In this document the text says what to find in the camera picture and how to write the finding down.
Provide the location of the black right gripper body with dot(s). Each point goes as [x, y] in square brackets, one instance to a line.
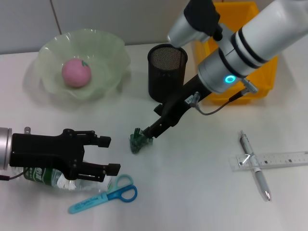
[178, 106]

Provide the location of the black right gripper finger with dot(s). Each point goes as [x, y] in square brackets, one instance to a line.
[154, 135]
[149, 131]

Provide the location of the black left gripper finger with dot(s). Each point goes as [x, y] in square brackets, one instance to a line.
[103, 142]
[96, 170]

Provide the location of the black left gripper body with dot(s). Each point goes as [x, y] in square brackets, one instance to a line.
[48, 151]

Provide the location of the green plastic wrapper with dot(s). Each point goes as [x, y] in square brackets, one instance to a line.
[137, 144]

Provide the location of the clear green-label water bottle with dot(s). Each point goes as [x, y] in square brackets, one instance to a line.
[36, 175]

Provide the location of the pink toy peach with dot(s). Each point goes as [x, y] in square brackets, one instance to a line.
[75, 73]

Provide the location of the blue capped scissors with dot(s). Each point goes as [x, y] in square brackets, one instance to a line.
[96, 199]

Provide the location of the black mesh pen holder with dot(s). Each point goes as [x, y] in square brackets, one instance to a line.
[163, 72]

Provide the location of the pale green wavy fruit bowl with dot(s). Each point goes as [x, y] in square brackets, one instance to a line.
[103, 60]

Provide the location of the grey mechanical pen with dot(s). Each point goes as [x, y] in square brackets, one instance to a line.
[261, 183]

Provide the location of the clear plastic ruler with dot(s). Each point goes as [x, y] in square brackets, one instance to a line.
[281, 161]

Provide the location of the yellow plastic bin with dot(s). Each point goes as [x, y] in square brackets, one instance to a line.
[264, 79]

